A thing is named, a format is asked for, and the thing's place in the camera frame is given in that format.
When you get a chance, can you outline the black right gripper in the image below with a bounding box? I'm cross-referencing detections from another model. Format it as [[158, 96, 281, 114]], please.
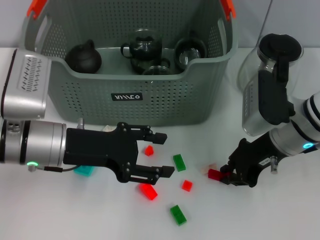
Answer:
[[219, 132, 279, 188]]

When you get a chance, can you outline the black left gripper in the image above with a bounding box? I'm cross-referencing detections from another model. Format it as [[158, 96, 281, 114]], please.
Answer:
[[63, 121, 176, 186]]

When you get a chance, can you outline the dark red toy brick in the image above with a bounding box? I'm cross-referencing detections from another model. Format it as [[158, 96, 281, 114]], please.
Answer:
[[207, 168, 227, 181]]

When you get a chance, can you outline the grey perforated storage bin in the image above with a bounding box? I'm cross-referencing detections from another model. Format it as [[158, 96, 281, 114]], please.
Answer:
[[18, 0, 238, 126]]

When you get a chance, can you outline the green toy brick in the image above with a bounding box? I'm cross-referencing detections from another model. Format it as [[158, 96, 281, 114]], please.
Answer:
[[169, 204, 188, 227], [172, 154, 187, 173]]

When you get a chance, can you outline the translucent white toy brick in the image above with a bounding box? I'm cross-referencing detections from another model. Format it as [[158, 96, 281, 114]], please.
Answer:
[[201, 163, 218, 176]]

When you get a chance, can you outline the small red square brick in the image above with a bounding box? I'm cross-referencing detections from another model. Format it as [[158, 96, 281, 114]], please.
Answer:
[[181, 179, 193, 192]]

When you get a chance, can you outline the bright red long brick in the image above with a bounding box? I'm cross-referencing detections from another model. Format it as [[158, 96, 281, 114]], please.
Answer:
[[139, 183, 159, 201]]

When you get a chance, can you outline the cyan flat toy brick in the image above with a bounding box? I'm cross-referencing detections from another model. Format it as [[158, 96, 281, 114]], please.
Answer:
[[73, 165, 97, 178]]

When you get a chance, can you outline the black clay teapot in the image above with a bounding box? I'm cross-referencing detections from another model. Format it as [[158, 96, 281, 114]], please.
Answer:
[[65, 39, 103, 75]]

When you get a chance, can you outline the glass teapot black lid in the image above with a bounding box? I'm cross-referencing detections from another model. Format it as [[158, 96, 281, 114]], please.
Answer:
[[237, 33, 305, 93]]

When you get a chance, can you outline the right arm cable connector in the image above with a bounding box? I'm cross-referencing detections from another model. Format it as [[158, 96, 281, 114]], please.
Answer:
[[269, 156, 279, 174]]

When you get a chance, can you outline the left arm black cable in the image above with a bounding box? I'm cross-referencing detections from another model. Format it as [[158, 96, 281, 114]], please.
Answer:
[[27, 161, 81, 174]]

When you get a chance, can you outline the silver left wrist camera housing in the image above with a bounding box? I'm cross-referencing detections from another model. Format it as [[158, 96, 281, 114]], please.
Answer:
[[0, 48, 52, 120]]

